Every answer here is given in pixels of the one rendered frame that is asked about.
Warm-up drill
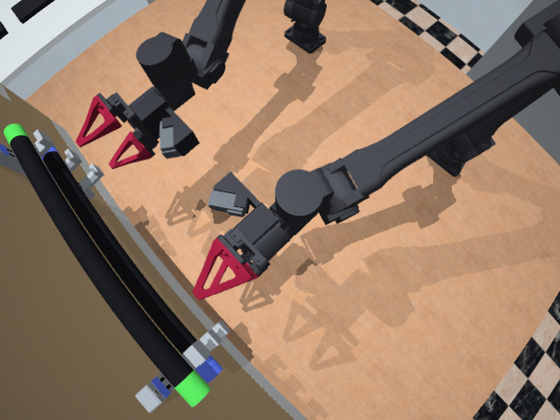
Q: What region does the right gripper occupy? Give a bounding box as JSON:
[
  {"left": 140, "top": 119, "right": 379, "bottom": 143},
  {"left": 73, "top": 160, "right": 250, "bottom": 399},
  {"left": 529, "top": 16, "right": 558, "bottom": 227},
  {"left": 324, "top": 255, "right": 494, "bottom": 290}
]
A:
[{"left": 76, "top": 87, "right": 170, "bottom": 169}]

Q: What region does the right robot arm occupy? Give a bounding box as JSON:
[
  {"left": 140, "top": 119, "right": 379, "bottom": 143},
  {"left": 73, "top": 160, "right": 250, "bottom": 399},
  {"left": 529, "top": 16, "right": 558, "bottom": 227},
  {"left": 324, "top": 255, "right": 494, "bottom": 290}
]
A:
[{"left": 132, "top": 0, "right": 327, "bottom": 159}]

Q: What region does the black bar with green ends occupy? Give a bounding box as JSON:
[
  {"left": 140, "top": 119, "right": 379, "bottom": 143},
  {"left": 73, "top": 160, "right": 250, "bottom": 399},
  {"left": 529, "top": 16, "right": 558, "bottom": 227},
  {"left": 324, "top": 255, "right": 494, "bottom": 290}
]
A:
[{"left": 4, "top": 124, "right": 211, "bottom": 407}]

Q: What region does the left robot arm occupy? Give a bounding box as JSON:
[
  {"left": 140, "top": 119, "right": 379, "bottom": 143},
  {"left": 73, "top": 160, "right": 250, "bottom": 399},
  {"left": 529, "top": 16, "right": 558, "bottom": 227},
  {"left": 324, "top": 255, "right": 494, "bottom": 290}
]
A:
[{"left": 208, "top": 0, "right": 560, "bottom": 245}]

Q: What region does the black bar with blue ends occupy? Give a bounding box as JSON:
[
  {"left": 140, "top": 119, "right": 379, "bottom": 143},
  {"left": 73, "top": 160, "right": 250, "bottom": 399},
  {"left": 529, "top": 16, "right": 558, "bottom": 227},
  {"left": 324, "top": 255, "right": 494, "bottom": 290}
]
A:
[{"left": 42, "top": 145, "right": 223, "bottom": 383}]

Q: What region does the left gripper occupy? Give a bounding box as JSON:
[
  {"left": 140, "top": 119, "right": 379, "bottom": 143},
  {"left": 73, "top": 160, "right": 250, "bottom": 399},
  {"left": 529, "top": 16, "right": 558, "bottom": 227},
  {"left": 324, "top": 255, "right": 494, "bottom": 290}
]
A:
[{"left": 192, "top": 217, "right": 293, "bottom": 301}]

